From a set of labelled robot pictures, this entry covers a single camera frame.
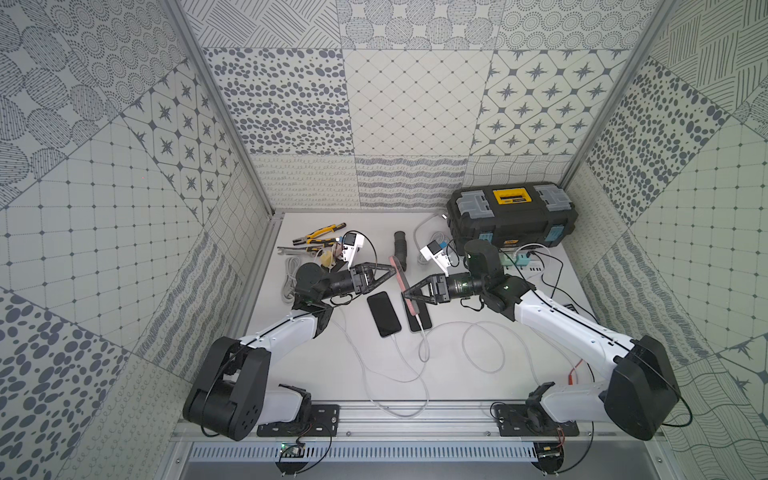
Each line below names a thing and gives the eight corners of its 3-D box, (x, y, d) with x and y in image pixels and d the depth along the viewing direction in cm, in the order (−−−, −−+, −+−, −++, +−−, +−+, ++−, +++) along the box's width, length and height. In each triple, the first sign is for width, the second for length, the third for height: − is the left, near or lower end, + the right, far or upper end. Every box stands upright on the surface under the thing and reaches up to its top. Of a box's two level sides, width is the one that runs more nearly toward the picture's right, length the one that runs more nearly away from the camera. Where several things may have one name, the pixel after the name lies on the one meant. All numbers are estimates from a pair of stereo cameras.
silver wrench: (277, 254, 111) (276, 251, 109) (279, 248, 112) (278, 245, 111) (320, 254, 111) (319, 251, 109) (322, 248, 112) (321, 245, 111)
